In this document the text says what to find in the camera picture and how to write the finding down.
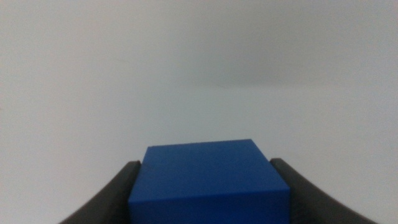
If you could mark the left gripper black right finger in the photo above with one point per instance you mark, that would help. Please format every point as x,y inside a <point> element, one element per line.
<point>314,205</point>

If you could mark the blue cube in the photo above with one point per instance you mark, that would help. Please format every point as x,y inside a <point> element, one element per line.
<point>208,183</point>

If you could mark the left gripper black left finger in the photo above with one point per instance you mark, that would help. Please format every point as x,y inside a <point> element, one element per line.
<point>109,202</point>

